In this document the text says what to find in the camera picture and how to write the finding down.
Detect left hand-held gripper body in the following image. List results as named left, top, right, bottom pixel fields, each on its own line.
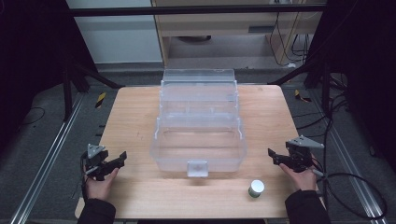
left=81, top=143, right=110, bottom=182

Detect person's right hand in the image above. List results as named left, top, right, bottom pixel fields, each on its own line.
left=278, top=162, right=319, bottom=192

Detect black metal stand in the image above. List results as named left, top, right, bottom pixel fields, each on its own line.
left=60, top=52, right=125, bottom=123
left=267, top=52, right=335, bottom=118

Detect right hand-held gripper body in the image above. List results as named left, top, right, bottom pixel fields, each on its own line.
left=285, top=134, right=325, bottom=174

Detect clear plastic storage box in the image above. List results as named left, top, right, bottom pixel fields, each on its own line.
left=149, top=67, right=249, bottom=178

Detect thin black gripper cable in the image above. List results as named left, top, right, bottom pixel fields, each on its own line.
left=79, top=152, right=92, bottom=202

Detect hanging black cables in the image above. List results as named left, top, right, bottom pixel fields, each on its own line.
left=268, top=11, right=314, bottom=67

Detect thin black floor cable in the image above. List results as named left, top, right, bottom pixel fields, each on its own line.
left=18, top=106, right=47, bottom=128

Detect person's left hand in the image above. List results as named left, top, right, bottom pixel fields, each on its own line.
left=84, top=167, right=120, bottom=202

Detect white cabinet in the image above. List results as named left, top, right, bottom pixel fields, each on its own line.
left=65, top=0, right=163, bottom=65

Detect black horizontal bar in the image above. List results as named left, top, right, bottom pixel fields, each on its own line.
left=68, top=3, right=327, bottom=18

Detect black floor cables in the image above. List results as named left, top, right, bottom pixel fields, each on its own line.
left=291, top=73, right=354, bottom=141

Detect aluminium floor rail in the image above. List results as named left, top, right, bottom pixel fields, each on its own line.
left=8, top=92, right=86, bottom=224
left=306, top=90, right=390, bottom=224

